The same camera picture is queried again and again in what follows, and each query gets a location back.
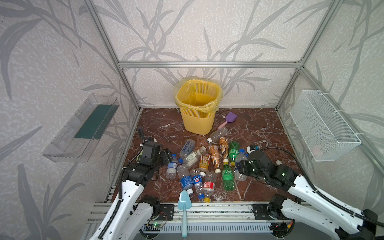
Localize clear crushed bottle blue cap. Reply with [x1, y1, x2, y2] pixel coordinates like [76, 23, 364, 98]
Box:
[234, 149, 248, 182]

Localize clear water bottle blue cap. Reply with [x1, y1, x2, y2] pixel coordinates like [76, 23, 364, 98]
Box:
[166, 154, 179, 180]

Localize small green Sprite bottle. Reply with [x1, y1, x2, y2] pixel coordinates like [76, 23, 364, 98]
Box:
[229, 141, 240, 167]

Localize clear bottle blue label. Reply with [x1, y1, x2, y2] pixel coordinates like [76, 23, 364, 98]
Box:
[177, 164, 194, 196]

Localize Pepsi label clear bottle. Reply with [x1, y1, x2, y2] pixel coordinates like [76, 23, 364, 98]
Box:
[191, 169, 205, 201]

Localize red label bottle yellow cap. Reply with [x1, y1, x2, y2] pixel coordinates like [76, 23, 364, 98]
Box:
[203, 171, 217, 203]

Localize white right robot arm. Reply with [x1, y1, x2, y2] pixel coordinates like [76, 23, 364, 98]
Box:
[236, 150, 384, 240]

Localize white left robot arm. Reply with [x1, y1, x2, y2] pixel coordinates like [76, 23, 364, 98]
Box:
[91, 141, 173, 240]

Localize yellow ribbed plastic bin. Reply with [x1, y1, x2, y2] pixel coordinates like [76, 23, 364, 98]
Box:
[176, 79, 222, 136]

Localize yellow bin liner bag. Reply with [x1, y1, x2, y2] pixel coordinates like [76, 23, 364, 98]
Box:
[173, 77, 223, 113]

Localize soda water bottle blue cap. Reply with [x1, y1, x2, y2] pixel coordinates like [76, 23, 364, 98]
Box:
[180, 139, 196, 159]

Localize clear bottle green label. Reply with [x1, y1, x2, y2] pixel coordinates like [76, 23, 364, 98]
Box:
[178, 146, 207, 168]

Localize brown Nescafe bottle right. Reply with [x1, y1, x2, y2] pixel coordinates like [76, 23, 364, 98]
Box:
[219, 137, 229, 159]

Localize brown coffee bottle left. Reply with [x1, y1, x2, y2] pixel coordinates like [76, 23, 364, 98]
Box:
[209, 145, 221, 174]

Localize clear bottle white cap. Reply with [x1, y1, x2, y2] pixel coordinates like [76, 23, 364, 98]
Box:
[207, 127, 230, 143]

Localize gold red tea bottle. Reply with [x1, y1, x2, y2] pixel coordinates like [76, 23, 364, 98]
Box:
[199, 153, 211, 177]

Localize purple toy shovel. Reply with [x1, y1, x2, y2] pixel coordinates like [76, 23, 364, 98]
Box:
[218, 112, 238, 130]

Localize light blue toy shovel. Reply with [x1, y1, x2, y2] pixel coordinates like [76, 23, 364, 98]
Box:
[178, 190, 192, 238]

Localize green circuit board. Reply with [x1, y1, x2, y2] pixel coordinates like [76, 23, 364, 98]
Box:
[145, 221, 167, 232]

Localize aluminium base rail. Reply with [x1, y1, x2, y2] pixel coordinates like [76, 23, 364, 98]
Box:
[86, 201, 340, 233]

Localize white wire wall basket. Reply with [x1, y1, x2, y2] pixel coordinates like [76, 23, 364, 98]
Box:
[290, 90, 362, 162]

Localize clear acrylic wall shelf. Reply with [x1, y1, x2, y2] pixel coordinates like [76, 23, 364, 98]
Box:
[42, 94, 120, 163]

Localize horizontal aluminium frame bar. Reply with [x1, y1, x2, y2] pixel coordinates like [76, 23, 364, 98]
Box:
[118, 61, 302, 69]

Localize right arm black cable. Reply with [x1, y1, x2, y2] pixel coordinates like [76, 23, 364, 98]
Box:
[259, 146, 384, 228]

